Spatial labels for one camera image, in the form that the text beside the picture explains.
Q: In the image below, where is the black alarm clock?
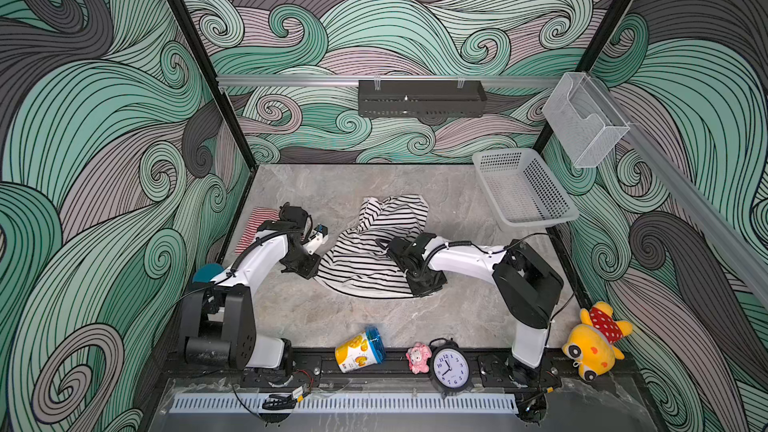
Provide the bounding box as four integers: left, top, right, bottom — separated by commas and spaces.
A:
428, 338, 472, 398

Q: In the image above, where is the black white zebra tank top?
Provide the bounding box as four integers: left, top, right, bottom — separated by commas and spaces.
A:
315, 194, 429, 300

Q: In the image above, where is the aluminium back wall rail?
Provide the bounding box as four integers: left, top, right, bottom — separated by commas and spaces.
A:
216, 74, 560, 88

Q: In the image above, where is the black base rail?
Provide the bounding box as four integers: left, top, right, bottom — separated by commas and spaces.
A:
157, 346, 637, 391

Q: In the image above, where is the red white striped tank top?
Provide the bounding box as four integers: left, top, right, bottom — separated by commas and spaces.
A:
235, 207, 279, 255

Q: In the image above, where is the teal lidded white cup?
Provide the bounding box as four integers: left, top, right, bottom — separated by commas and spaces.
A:
192, 263, 224, 283

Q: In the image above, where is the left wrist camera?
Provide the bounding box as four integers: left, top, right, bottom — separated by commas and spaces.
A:
303, 224, 329, 255

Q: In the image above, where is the white slotted cable duct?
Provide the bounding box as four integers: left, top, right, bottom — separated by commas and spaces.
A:
169, 392, 518, 415

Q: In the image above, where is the grey plastic laundry basket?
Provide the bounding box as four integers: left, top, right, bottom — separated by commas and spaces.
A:
472, 148, 580, 232

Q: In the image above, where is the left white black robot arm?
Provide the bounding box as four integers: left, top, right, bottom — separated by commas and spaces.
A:
178, 203, 329, 374

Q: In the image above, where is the yellow blue snack cup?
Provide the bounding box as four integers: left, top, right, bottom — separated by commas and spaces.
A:
334, 327, 386, 373

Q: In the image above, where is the clear plastic wall bin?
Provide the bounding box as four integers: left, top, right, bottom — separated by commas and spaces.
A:
543, 72, 629, 169

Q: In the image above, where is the yellow plush toy red shirt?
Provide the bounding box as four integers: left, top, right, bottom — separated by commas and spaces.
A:
561, 301, 633, 382

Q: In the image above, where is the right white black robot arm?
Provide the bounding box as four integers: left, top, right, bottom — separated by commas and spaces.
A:
375, 233, 564, 385

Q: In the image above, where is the aluminium wall rail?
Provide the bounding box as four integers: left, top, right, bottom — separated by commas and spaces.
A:
216, 74, 560, 88
604, 83, 767, 301

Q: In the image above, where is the black metal wall shelf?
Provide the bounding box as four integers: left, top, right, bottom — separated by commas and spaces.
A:
357, 79, 488, 123

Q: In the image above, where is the aluminium right wall rail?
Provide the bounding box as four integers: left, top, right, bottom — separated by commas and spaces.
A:
604, 83, 767, 301

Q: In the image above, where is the pink plush toy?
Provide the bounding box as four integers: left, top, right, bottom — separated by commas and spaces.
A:
406, 342, 432, 374

